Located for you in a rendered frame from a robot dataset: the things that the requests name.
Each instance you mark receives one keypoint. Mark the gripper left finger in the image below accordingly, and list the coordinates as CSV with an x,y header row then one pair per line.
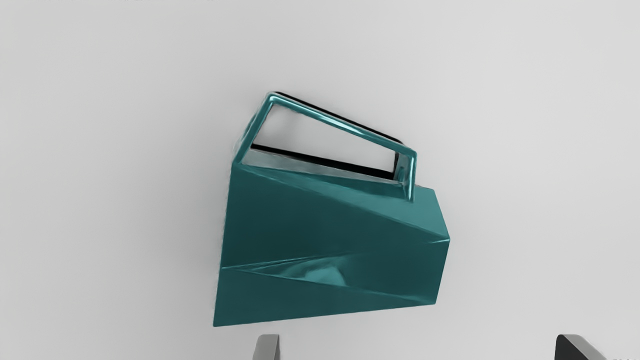
x,y
266,348

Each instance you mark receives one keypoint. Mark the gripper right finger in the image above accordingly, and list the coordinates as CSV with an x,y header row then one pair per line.
x,y
577,349

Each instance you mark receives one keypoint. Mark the teal faceted mug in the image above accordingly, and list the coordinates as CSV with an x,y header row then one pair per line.
x,y
320,235

